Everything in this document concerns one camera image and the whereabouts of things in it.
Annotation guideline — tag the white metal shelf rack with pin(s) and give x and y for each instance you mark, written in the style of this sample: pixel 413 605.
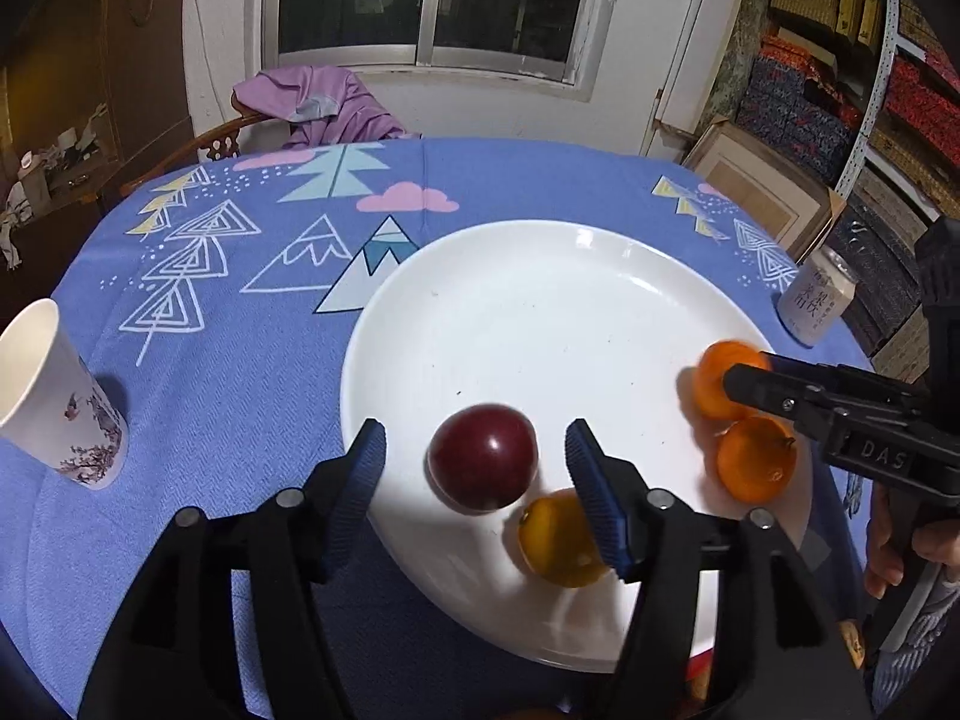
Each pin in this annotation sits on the white metal shelf rack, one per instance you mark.
pixel 874 75

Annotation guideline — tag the stack of dark boxes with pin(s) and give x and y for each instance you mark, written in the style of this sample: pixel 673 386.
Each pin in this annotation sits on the stack of dark boxes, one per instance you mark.
pixel 877 262

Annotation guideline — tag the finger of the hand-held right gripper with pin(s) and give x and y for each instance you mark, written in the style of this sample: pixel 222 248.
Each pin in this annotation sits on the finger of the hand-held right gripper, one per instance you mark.
pixel 772 390
pixel 870 386

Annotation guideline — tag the person's right hand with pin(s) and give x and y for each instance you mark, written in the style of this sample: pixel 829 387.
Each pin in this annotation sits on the person's right hand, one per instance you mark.
pixel 877 540

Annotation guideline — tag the flat cardboard boxes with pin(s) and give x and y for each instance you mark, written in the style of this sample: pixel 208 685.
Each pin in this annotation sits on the flat cardboard boxes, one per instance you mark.
pixel 757 187

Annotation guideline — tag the sliding window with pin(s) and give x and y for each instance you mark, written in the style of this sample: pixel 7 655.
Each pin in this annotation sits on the sliding window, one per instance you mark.
pixel 360 0

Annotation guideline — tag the white beverage can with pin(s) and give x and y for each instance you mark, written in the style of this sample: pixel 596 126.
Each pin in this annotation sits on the white beverage can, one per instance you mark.
pixel 814 300

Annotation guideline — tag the white plate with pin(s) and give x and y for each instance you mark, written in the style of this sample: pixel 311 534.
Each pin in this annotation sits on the white plate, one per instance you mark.
pixel 540 315

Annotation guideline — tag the white plastic trim strip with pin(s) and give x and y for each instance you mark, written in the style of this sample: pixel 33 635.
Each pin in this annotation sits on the white plastic trim strip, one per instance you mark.
pixel 690 37

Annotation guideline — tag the green marbled panel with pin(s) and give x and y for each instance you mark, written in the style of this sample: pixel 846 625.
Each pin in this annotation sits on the green marbled panel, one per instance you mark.
pixel 739 60

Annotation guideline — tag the pile of paper clutter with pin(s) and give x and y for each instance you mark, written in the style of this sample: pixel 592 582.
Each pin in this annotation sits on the pile of paper clutter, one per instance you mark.
pixel 45 180

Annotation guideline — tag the dark red plum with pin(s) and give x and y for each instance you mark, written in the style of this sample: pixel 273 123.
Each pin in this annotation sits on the dark red plum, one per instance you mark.
pixel 480 457

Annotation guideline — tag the wooden chair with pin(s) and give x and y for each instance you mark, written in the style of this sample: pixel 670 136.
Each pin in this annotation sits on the wooden chair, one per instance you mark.
pixel 217 139

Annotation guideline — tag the yellow orange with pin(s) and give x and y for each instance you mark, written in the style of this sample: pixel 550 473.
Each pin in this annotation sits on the yellow orange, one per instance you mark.
pixel 551 540

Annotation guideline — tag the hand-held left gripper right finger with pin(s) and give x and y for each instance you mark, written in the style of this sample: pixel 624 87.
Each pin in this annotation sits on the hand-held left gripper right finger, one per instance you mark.
pixel 592 495

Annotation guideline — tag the wooden door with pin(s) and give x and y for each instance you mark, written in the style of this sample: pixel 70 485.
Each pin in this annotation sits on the wooden door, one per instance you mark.
pixel 146 52

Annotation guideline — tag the orange mandarin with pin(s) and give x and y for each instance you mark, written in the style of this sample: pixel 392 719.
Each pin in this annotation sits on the orange mandarin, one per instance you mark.
pixel 754 465
pixel 709 382

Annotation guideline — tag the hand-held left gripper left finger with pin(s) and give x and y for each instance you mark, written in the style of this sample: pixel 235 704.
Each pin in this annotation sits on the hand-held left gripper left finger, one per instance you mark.
pixel 367 465

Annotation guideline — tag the purple garment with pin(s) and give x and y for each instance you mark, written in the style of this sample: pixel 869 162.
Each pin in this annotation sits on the purple garment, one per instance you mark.
pixel 322 105

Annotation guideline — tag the stack of yellow woven boxes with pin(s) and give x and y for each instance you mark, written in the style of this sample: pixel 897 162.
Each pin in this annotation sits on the stack of yellow woven boxes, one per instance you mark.
pixel 810 0

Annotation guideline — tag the stack of blue patterned boxes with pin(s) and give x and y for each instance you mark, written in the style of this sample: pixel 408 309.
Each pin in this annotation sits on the stack of blue patterned boxes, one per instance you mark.
pixel 795 112

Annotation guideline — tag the stack of red patterned boxes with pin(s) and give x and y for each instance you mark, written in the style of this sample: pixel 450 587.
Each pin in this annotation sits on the stack of red patterned boxes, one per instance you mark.
pixel 922 105

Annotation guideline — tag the printed paper cup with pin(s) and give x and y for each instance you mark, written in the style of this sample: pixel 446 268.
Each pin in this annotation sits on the printed paper cup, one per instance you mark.
pixel 67 420

